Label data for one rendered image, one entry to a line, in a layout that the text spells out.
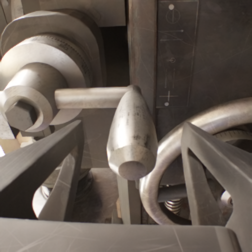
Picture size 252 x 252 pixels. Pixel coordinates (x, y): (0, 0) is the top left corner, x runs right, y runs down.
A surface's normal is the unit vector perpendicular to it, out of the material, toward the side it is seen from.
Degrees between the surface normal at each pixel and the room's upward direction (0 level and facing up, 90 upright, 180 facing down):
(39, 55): 90
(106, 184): 90
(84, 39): 90
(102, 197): 90
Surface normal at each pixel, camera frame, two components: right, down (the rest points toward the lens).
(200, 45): -0.03, 0.58
